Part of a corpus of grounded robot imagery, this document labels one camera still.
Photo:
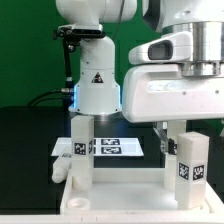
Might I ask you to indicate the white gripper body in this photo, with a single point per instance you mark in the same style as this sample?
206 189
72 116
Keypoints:
153 93

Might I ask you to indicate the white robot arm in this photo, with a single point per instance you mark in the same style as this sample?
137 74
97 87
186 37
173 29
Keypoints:
150 60

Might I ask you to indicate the black camera on stand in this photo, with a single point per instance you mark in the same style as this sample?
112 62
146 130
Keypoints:
71 38

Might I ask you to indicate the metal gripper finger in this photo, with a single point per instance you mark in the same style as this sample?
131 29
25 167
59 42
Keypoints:
167 145

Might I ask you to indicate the white marker base sheet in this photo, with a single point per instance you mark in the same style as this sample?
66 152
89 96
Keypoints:
105 147

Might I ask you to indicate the white square desk top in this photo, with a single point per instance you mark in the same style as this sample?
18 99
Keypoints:
131 190

